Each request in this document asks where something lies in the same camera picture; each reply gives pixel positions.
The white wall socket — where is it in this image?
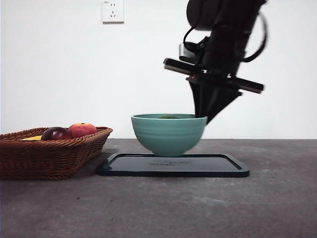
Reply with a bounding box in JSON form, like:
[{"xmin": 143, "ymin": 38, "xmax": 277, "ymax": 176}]
[{"xmin": 102, "ymin": 0, "xmax": 125, "ymax": 25}]

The red yellow apple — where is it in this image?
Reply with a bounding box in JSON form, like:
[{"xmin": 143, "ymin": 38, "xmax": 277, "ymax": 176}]
[{"xmin": 68, "ymin": 122, "xmax": 98, "ymax": 138}]

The brown wicker basket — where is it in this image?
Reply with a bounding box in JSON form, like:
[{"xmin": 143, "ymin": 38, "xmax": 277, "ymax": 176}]
[{"xmin": 0, "ymin": 126, "xmax": 113, "ymax": 180}]

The teal bowl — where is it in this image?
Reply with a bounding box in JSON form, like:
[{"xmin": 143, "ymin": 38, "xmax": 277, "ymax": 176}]
[{"xmin": 130, "ymin": 113, "xmax": 208, "ymax": 157}]

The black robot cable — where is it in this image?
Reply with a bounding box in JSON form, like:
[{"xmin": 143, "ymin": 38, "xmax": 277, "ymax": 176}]
[
  {"xmin": 182, "ymin": 24, "xmax": 202, "ymax": 52},
  {"xmin": 243, "ymin": 11, "xmax": 270, "ymax": 63}
]

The pale grey camera box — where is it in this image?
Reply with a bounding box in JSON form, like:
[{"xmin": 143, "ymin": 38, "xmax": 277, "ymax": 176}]
[{"xmin": 178, "ymin": 43, "xmax": 199, "ymax": 60}]

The black rectangular tray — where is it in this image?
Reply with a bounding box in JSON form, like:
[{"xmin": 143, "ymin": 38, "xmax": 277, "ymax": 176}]
[{"xmin": 96, "ymin": 152, "xmax": 250, "ymax": 178}]

